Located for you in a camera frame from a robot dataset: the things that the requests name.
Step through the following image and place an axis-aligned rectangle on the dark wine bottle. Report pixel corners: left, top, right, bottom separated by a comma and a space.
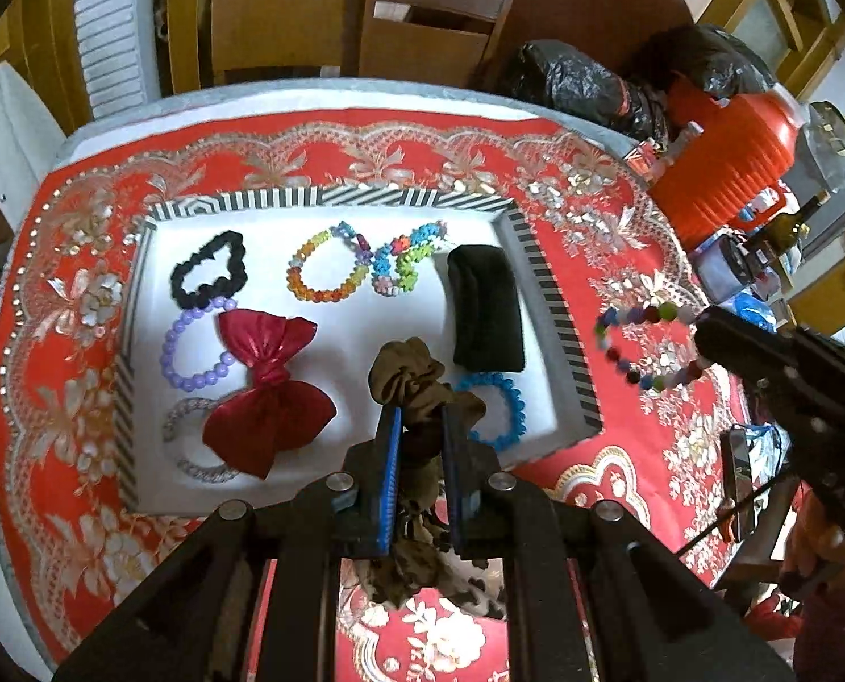
745, 188, 831, 264

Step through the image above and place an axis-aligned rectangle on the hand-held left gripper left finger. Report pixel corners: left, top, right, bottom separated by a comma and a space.
53, 405, 403, 682

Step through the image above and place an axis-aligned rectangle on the white chair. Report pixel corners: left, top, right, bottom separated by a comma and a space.
0, 60, 68, 228

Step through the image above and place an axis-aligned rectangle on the wooden chair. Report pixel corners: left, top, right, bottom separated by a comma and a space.
360, 0, 515, 90
166, 0, 367, 90

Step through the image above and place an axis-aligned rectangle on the person's right hand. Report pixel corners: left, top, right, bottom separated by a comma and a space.
781, 490, 845, 587

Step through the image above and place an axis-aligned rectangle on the orange multicolour bead bracelet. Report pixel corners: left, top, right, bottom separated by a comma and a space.
286, 222, 373, 304

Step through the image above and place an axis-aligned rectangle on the brown scrunchie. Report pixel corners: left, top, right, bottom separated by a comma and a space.
351, 337, 487, 608

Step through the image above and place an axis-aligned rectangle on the red satin bow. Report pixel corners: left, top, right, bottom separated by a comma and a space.
202, 309, 338, 480

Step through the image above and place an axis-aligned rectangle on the black cable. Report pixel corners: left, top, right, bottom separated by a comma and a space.
678, 472, 800, 559

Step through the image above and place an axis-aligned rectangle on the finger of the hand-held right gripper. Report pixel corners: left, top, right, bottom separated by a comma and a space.
693, 305, 754, 374

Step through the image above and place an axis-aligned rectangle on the black headband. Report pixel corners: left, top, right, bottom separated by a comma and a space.
447, 245, 526, 374

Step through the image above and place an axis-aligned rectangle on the purple bead bracelet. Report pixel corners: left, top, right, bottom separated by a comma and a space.
161, 298, 240, 392

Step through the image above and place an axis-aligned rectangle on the black scrunchie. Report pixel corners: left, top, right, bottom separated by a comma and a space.
170, 229, 248, 308

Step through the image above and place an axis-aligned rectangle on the round brown table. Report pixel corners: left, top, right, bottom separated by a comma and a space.
432, 0, 700, 79

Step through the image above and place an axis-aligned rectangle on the pastel flower bead bracelet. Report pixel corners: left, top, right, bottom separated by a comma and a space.
371, 222, 448, 297

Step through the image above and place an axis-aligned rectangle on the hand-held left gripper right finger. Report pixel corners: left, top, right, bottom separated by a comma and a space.
440, 405, 796, 682

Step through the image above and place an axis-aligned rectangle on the multicolour round bead bracelet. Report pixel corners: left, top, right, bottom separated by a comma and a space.
594, 300, 714, 393

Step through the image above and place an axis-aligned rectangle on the red floral tablecloth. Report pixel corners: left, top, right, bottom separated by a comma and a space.
0, 110, 785, 682

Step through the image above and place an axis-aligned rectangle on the sparkly lilac bracelet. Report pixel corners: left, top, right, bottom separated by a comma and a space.
163, 398, 242, 483

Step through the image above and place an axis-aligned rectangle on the glass jar with lid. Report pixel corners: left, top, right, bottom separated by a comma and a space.
795, 99, 845, 193

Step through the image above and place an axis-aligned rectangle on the blue bead bracelet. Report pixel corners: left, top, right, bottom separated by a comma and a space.
454, 371, 524, 452

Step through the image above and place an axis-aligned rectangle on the orange thermos jug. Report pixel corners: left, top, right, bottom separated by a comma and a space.
650, 78, 800, 249

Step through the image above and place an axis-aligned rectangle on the blue plastic bag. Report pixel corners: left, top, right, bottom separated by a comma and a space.
735, 294, 779, 334

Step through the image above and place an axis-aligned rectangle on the white radiator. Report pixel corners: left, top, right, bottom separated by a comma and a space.
74, 0, 160, 122

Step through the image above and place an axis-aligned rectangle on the white tray with striped rim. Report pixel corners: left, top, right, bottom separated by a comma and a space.
113, 185, 604, 516

